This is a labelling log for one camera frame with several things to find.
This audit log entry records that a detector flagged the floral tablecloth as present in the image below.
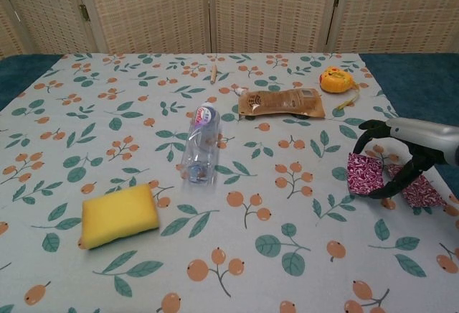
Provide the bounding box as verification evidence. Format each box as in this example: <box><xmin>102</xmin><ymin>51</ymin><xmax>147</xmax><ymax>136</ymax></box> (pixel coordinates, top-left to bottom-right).
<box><xmin>0</xmin><ymin>52</ymin><xmax>459</xmax><ymax>313</ymax></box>

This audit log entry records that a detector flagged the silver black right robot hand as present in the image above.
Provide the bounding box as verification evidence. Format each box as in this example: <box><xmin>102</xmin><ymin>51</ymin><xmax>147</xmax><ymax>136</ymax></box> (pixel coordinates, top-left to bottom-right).
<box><xmin>353</xmin><ymin>117</ymin><xmax>459</xmax><ymax>200</ymax></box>

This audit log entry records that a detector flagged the woven bamboo screen panel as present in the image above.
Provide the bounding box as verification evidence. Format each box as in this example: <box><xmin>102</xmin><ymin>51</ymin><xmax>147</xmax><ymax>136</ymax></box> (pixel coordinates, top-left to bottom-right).
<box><xmin>0</xmin><ymin>0</ymin><xmax>94</xmax><ymax>59</ymax></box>
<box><xmin>207</xmin><ymin>0</ymin><xmax>345</xmax><ymax>55</ymax></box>
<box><xmin>328</xmin><ymin>0</ymin><xmax>459</xmax><ymax>55</ymax></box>
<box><xmin>71</xmin><ymin>0</ymin><xmax>216</xmax><ymax>55</ymax></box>

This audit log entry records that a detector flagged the yellow sponge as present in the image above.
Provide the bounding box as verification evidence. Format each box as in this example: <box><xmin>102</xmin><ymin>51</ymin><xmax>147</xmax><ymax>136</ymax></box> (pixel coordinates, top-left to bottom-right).
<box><xmin>79</xmin><ymin>182</ymin><xmax>161</xmax><ymax>251</ymax></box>

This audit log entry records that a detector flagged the brown snack pouch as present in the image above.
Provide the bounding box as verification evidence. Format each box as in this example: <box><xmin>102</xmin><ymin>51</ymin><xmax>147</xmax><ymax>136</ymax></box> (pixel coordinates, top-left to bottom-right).
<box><xmin>235</xmin><ymin>88</ymin><xmax>326</xmax><ymax>120</ymax></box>

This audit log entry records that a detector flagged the pink patterned pouch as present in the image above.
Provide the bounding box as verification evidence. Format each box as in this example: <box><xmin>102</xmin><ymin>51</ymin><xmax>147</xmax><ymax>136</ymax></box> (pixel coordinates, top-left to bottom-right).
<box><xmin>386</xmin><ymin>164</ymin><xmax>448</xmax><ymax>209</ymax></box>

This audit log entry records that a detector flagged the yellow cartoon tape measure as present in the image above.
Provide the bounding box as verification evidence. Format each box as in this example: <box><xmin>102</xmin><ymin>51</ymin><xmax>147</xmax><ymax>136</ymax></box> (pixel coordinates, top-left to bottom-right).
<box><xmin>319</xmin><ymin>66</ymin><xmax>359</xmax><ymax>110</ymax></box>

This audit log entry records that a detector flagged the clear plastic water bottle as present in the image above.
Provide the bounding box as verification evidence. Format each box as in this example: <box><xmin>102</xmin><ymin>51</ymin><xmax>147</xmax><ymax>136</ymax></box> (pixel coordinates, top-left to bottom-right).
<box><xmin>178</xmin><ymin>101</ymin><xmax>222</xmax><ymax>187</ymax></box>

